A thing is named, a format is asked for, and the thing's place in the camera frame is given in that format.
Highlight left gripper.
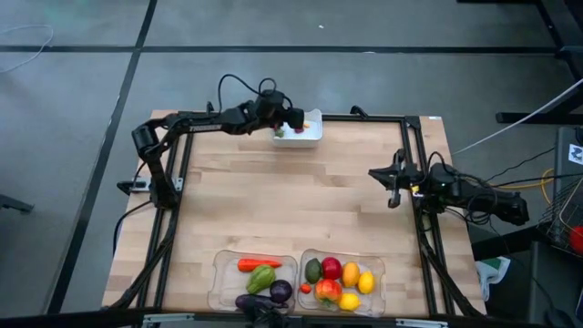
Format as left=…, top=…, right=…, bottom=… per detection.
left=253, top=88, right=305, bottom=136

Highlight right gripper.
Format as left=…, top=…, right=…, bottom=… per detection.
left=368, top=148, right=432, bottom=210

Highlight orange mango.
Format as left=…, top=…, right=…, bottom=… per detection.
left=341, top=261, right=362, bottom=289

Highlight red apple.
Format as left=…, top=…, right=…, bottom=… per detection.
left=321, top=256, right=343, bottom=281

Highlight green avocado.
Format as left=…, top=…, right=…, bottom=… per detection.
left=303, top=257, right=323, bottom=285

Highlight orange tomato green calyx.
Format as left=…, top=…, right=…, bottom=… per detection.
left=313, top=279, right=343, bottom=306

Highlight orange carrot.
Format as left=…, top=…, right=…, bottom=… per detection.
left=237, top=258, right=283, bottom=273

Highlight purple onion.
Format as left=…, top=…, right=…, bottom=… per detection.
left=270, top=279, right=294, bottom=304

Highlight green chayote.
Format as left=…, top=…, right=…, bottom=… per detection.
left=246, top=264, right=277, bottom=295

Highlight purple eggplant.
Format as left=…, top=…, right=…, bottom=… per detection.
left=234, top=293, right=290, bottom=313

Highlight white plastic basket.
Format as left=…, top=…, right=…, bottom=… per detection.
left=271, top=108, right=324, bottom=149

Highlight clear plastic bin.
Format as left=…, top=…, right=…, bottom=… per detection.
left=207, top=248, right=300, bottom=316
left=296, top=248, right=388, bottom=318

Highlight green white bag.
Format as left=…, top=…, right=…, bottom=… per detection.
left=475, top=255, right=512, bottom=302

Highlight grey box with sticker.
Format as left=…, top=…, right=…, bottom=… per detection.
left=552, top=126, right=583, bottom=206

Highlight red toy fruit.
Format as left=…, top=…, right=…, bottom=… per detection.
left=568, top=226, right=583, bottom=255

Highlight black stand foot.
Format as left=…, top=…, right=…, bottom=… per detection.
left=0, top=193, right=36, bottom=214

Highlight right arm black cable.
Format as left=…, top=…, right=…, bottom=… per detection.
left=421, top=149, right=456, bottom=183

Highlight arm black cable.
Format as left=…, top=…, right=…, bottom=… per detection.
left=421, top=149, right=456, bottom=183
left=217, top=73, right=295, bottom=113

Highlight black metal table frame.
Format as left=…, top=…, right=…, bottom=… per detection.
left=108, top=100, right=486, bottom=320

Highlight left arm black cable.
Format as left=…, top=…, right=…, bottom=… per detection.
left=217, top=73, right=295, bottom=113

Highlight black floor cables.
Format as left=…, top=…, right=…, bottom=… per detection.
left=455, top=145, right=583, bottom=229

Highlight white hanging cable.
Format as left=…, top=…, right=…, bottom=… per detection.
left=453, top=79, right=583, bottom=156

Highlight yellow floor cable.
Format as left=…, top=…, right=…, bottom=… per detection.
left=485, top=168, right=555, bottom=204

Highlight black desk leg frame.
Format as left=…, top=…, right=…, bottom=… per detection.
left=457, top=0, right=583, bottom=125

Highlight wire basket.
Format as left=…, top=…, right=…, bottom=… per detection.
left=537, top=177, right=583, bottom=259

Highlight white floor cable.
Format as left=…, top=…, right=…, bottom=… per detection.
left=0, top=25, right=55, bottom=74

